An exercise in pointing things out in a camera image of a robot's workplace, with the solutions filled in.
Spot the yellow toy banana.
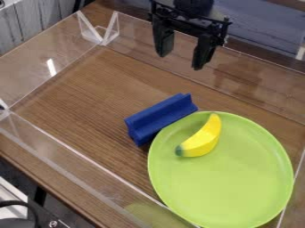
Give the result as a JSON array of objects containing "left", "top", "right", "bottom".
[{"left": 175, "top": 113, "right": 222, "bottom": 158}]

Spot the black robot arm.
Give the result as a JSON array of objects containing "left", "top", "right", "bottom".
[{"left": 149, "top": 0, "right": 232, "bottom": 70}]

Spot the green plate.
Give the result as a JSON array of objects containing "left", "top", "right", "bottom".
[{"left": 147, "top": 111, "right": 294, "bottom": 228}]

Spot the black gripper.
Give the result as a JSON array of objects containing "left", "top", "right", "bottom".
[{"left": 149, "top": 0, "right": 232, "bottom": 70}]

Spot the clear acrylic corner bracket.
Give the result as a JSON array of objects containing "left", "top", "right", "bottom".
[{"left": 76, "top": 11, "right": 119, "bottom": 46}]

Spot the blue plastic block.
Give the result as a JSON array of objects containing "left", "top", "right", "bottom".
[{"left": 124, "top": 94, "right": 198, "bottom": 146}]

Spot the black cable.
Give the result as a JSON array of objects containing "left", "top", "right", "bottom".
[{"left": 0, "top": 200, "right": 40, "bottom": 228}]

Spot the clear acrylic enclosure wall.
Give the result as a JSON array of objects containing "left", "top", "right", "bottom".
[{"left": 0, "top": 9, "right": 305, "bottom": 228}]

